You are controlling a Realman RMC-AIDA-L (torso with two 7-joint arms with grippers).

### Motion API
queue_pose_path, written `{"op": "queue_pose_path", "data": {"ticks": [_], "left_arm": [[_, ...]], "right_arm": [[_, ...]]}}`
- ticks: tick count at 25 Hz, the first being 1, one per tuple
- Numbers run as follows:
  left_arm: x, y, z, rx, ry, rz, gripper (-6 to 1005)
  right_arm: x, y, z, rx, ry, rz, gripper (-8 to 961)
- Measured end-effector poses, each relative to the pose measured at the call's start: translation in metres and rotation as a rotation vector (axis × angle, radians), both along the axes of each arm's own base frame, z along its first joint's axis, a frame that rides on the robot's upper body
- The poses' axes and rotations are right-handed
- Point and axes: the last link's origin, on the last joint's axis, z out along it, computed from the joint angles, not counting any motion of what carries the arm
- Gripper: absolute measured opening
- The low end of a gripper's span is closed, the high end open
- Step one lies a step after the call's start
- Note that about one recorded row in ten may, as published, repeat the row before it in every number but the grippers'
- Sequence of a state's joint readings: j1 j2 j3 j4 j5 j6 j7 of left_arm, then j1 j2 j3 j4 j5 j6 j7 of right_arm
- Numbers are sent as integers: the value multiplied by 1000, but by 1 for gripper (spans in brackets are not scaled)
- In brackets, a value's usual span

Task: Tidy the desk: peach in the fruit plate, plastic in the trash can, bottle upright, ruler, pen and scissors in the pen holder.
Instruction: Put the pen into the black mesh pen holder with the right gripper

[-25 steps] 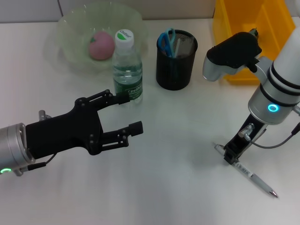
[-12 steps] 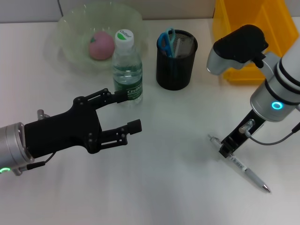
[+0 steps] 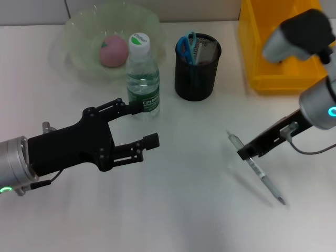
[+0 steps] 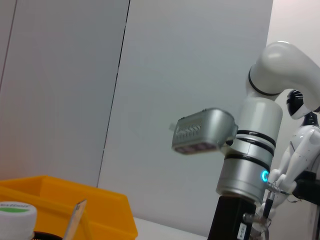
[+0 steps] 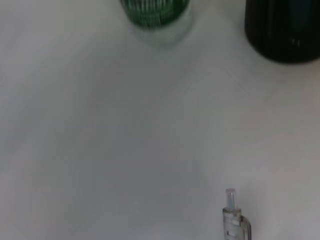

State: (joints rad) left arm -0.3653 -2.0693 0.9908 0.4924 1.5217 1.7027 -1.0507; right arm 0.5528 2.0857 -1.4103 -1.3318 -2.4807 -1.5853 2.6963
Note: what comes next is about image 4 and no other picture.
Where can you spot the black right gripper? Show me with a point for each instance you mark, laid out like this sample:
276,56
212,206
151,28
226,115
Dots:
230,220

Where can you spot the clear plastic ruler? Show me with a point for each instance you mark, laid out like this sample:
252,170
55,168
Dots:
76,220

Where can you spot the clear green-label water bottle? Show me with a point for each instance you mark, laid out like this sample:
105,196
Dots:
15,220

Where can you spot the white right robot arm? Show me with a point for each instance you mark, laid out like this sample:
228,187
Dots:
260,125

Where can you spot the black mesh pen holder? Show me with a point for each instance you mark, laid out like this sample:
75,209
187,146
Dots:
47,236

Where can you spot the white humanoid robot figure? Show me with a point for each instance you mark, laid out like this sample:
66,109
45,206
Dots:
300,142

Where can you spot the yellow plastic bin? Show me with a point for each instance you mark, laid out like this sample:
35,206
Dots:
105,210

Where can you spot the black humanoid mount bracket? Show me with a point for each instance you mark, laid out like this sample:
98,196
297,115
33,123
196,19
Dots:
308,187

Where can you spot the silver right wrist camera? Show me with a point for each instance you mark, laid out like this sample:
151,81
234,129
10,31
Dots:
200,132

